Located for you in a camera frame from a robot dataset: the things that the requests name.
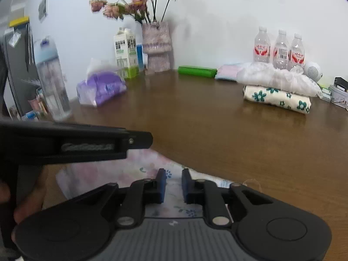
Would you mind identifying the black small device on tin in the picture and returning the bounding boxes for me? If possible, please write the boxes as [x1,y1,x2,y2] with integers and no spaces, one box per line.
[334,77,348,92]

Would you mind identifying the green plastic case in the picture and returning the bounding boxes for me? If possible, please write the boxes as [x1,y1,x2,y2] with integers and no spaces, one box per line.
[177,66,217,78]

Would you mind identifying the pink knitted vase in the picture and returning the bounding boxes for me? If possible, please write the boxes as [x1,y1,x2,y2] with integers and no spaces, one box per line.
[142,21,172,72]

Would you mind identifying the pink floral garment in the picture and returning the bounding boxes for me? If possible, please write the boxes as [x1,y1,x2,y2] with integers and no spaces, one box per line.
[55,148,262,219]

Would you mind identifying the folded teal flower cloth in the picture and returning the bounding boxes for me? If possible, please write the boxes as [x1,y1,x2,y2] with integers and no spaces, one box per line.
[243,85,311,114]

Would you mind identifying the white sheer folded garment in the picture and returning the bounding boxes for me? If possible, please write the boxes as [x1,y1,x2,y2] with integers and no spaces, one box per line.
[236,62,323,97]

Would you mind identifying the dried rose bouquet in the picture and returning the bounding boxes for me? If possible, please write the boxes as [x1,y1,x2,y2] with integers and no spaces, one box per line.
[89,0,176,24]

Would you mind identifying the right water bottle red label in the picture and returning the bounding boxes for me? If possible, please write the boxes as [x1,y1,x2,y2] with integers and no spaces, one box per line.
[288,34,305,71]

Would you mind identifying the clear water tumbler blue lid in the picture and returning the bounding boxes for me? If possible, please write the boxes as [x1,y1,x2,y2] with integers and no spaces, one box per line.
[34,37,71,121]

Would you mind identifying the blue box behind carton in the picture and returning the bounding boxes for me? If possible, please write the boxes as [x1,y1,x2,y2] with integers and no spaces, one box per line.
[136,44,144,72]

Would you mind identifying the white astronaut speaker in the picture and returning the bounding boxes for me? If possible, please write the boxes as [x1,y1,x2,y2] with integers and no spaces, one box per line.
[304,61,323,82]

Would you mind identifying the grey cabinet with yellow top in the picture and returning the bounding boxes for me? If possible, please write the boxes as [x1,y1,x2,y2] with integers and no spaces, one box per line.
[1,21,50,120]

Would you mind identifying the white green milk carton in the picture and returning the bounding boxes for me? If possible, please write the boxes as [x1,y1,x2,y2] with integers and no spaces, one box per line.
[114,28,139,79]

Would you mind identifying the green white tissue packs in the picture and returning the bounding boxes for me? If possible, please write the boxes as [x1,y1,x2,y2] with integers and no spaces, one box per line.
[319,85,331,102]

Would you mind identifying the water bottle red label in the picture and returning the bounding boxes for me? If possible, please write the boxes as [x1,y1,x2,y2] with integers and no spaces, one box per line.
[254,26,271,63]
[288,34,305,71]
[273,30,289,70]

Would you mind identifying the person's left hand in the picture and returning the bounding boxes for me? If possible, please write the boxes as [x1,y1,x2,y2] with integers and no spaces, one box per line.
[0,165,49,244]

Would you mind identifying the middle water bottle red label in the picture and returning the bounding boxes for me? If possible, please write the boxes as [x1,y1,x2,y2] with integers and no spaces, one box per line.
[273,30,289,70]

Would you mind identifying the grey decorated tin box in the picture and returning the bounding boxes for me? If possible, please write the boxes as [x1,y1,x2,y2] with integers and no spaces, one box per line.
[329,85,348,110]

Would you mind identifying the purple tissue pack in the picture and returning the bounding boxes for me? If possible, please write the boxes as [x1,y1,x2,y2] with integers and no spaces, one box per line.
[76,58,127,107]

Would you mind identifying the pink folded cloth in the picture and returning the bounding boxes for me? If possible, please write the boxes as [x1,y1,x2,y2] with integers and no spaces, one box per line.
[215,63,245,81]

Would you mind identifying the left water bottle red label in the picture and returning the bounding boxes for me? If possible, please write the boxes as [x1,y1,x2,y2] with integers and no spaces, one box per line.
[254,26,271,63]

